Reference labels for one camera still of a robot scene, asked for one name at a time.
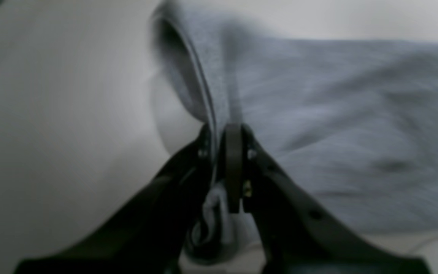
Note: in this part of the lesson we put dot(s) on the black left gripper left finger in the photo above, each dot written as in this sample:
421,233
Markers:
146,235

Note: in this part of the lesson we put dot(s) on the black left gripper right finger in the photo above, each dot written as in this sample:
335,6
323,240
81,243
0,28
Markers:
298,235

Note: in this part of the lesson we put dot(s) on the grey T-shirt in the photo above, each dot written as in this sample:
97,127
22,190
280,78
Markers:
353,122

